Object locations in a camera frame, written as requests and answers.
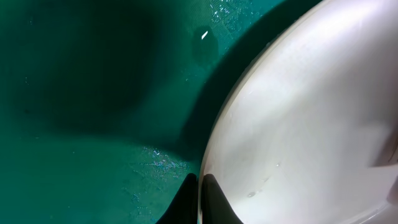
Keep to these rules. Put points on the teal plastic tray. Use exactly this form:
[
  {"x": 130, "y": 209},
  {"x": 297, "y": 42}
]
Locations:
[{"x": 106, "y": 105}]

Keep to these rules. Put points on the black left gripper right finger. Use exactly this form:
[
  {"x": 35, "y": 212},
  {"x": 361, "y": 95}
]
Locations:
[{"x": 214, "y": 204}]

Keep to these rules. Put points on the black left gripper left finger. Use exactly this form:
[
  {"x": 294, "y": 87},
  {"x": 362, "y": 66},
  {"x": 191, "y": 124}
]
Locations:
[{"x": 184, "y": 207}]

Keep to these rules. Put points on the pink plate with stain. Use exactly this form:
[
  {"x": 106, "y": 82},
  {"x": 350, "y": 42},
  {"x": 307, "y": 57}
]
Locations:
[{"x": 309, "y": 134}]

